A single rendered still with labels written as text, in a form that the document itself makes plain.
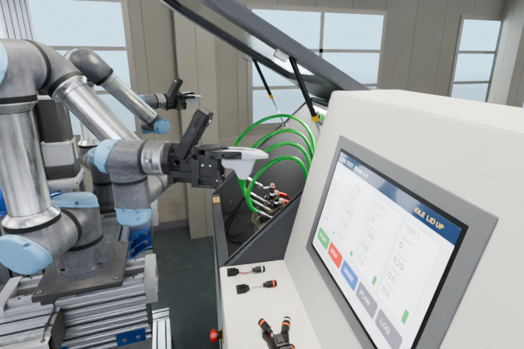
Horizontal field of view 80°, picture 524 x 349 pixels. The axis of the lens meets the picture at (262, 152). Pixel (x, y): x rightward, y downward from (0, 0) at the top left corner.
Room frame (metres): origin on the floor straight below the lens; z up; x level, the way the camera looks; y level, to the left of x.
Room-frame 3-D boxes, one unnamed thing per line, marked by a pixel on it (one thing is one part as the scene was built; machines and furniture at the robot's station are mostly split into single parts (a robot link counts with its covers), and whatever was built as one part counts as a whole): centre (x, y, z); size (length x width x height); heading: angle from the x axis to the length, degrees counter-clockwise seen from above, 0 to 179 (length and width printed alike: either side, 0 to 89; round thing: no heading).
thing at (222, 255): (1.23, 0.19, 0.87); 0.62 x 0.04 x 0.16; 11
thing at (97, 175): (1.29, 0.69, 1.20); 0.13 x 0.12 x 0.14; 43
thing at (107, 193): (1.29, 0.69, 1.09); 0.15 x 0.15 x 0.10
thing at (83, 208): (0.81, 0.54, 1.20); 0.13 x 0.12 x 0.14; 172
